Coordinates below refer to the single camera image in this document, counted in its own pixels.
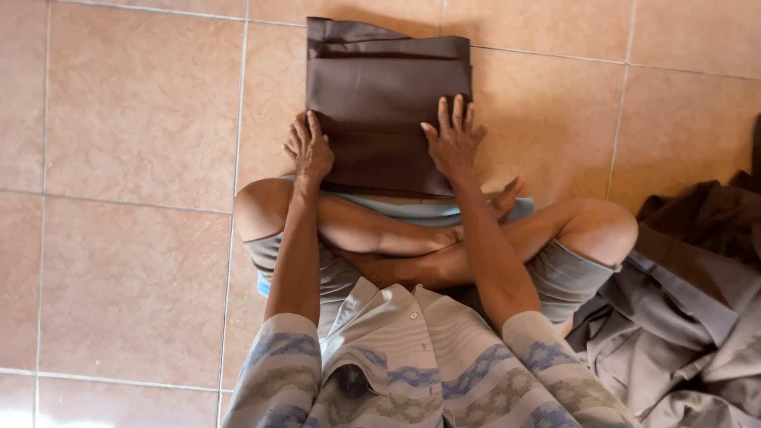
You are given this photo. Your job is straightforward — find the person's left hand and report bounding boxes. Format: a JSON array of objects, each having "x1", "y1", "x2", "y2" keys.
[{"x1": 282, "y1": 110, "x2": 335, "y2": 183}]

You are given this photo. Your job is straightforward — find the person's right hand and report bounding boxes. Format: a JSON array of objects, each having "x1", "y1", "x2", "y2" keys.
[{"x1": 420, "y1": 93, "x2": 488, "y2": 183}]

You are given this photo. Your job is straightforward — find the dark brown cloth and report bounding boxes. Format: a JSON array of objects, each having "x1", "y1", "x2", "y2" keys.
[{"x1": 306, "y1": 17, "x2": 474, "y2": 199}]

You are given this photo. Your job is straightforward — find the light blue cloth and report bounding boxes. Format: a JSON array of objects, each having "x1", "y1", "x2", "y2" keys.
[{"x1": 257, "y1": 174, "x2": 536, "y2": 298}]

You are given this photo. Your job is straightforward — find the person's left leg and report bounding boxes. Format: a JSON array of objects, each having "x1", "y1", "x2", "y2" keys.
[{"x1": 232, "y1": 176, "x2": 526, "y2": 257}]

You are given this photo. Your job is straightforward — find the person's leg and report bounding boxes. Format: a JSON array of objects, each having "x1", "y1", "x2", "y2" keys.
[
  {"x1": 333, "y1": 197, "x2": 639, "y2": 291},
  {"x1": 232, "y1": 176, "x2": 526, "y2": 257}
]

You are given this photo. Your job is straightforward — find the person's right leg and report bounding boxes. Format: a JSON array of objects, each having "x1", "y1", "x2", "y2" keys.
[{"x1": 333, "y1": 197, "x2": 639, "y2": 291}]

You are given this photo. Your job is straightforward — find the person's grey shorts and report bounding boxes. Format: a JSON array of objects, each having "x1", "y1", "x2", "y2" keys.
[{"x1": 243, "y1": 231, "x2": 620, "y2": 334}]

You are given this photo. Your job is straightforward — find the person's patterned beige shirt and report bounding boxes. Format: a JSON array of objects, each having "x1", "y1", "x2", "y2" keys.
[{"x1": 220, "y1": 276, "x2": 644, "y2": 428}]

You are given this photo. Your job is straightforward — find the crumpled dark brown garment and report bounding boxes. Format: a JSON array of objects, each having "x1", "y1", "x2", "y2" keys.
[{"x1": 635, "y1": 113, "x2": 761, "y2": 271}]

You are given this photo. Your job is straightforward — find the crumpled grey garment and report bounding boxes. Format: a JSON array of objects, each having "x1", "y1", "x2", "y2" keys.
[{"x1": 565, "y1": 225, "x2": 761, "y2": 428}]

